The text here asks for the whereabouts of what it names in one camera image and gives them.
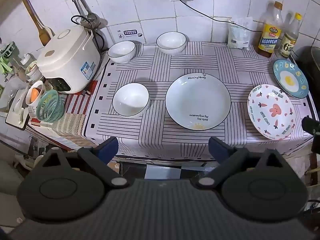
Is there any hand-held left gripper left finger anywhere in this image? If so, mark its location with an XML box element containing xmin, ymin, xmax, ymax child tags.
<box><xmin>40</xmin><ymin>137</ymin><xmax>128</xmax><ymax>189</ymax></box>

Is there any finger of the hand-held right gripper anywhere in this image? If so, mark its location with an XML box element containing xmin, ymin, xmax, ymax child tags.
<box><xmin>301</xmin><ymin>116</ymin><xmax>320</xmax><ymax>134</ymax></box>

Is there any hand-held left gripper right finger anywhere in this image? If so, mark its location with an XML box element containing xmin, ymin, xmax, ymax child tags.
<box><xmin>199</xmin><ymin>137</ymin><xmax>285</xmax><ymax>189</ymax></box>

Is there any pink rabbit print plate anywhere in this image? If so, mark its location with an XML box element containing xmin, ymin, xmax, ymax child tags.
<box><xmin>247</xmin><ymin>84</ymin><xmax>296</xmax><ymax>140</ymax></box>

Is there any blue fried egg print plate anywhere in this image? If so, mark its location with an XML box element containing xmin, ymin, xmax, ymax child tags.
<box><xmin>273</xmin><ymin>59</ymin><xmax>309</xmax><ymax>99</ymax></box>

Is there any white ribbed bowl black rim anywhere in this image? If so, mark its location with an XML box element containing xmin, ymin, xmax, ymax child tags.
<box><xmin>112</xmin><ymin>82</ymin><xmax>150</xmax><ymax>117</ymax></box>
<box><xmin>107</xmin><ymin>41</ymin><xmax>137</xmax><ymax>64</ymax></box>
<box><xmin>156</xmin><ymin>32</ymin><xmax>187</xmax><ymax>55</ymax></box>

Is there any large white plate black rim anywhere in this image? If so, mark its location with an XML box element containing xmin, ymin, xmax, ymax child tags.
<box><xmin>165</xmin><ymin>74</ymin><xmax>232</xmax><ymax>131</ymax></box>

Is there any red striped cloth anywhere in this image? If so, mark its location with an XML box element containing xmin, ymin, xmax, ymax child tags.
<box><xmin>27</xmin><ymin>80</ymin><xmax>99</xmax><ymax>150</ymax></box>

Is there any black kitchen appliance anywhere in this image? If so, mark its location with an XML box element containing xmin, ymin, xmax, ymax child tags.
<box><xmin>291</xmin><ymin>45</ymin><xmax>320</xmax><ymax>115</ymax></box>

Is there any green plastic strainer basket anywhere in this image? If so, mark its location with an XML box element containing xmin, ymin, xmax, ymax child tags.
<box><xmin>36</xmin><ymin>89</ymin><xmax>65</xmax><ymax>123</ymax></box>

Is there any clear vinegar bottle yellow cap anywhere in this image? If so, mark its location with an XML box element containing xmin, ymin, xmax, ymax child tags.
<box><xmin>278</xmin><ymin>12</ymin><xmax>302</xmax><ymax>58</ymax></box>

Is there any white mug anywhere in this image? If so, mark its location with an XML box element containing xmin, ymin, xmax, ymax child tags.
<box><xmin>25</xmin><ymin>80</ymin><xmax>47</xmax><ymax>118</ymax></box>

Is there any orange round food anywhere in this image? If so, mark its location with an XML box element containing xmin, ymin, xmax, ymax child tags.
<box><xmin>29</xmin><ymin>87</ymin><xmax>40</xmax><ymax>103</ymax></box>

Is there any cooking oil bottle yellow label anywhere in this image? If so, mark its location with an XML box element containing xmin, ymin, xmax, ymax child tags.
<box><xmin>257</xmin><ymin>1</ymin><xmax>283</xmax><ymax>58</ymax></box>

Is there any white striped tablecloth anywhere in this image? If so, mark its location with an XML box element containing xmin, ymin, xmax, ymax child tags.
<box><xmin>84</xmin><ymin>41</ymin><xmax>314</xmax><ymax>160</ymax></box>

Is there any white tray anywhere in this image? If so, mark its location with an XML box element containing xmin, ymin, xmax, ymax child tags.
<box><xmin>5</xmin><ymin>87</ymin><xmax>33</xmax><ymax>131</ymax></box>

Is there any white rice cooker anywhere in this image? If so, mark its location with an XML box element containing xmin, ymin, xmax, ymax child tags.
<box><xmin>37</xmin><ymin>26</ymin><xmax>102</xmax><ymax>94</ymax></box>

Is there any small printed bowl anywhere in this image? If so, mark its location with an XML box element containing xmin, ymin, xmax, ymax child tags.
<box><xmin>25</xmin><ymin>64</ymin><xmax>42</xmax><ymax>82</ymax></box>

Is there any white powder bag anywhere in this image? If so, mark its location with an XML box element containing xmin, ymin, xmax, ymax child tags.
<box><xmin>227</xmin><ymin>17</ymin><xmax>253</xmax><ymax>50</ymax></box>

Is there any metal ladle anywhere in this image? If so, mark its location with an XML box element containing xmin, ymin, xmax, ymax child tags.
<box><xmin>64</xmin><ymin>0</ymin><xmax>102</xmax><ymax>28</ymax></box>

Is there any wooden spatula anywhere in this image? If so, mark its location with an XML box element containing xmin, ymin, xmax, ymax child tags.
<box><xmin>21</xmin><ymin>0</ymin><xmax>52</xmax><ymax>47</ymax></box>

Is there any green plastic rack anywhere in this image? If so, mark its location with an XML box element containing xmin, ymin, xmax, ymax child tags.
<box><xmin>0</xmin><ymin>41</ymin><xmax>18</xmax><ymax>74</ymax></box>

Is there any black rice cooker cable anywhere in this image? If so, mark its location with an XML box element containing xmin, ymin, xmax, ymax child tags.
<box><xmin>71</xmin><ymin>15</ymin><xmax>105</xmax><ymax>53</ymax></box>

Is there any wall sticker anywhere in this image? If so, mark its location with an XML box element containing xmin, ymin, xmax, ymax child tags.
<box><xmin>117</xmin><ymin>29</ymin><xmax>143</xmax><ymax>40</ymax></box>

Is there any black adapter cable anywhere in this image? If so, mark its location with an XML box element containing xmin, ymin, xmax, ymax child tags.
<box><xmin>179</xmin><ymin>0</ymin><xmax>262</xmax><ymax>33</ymax></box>

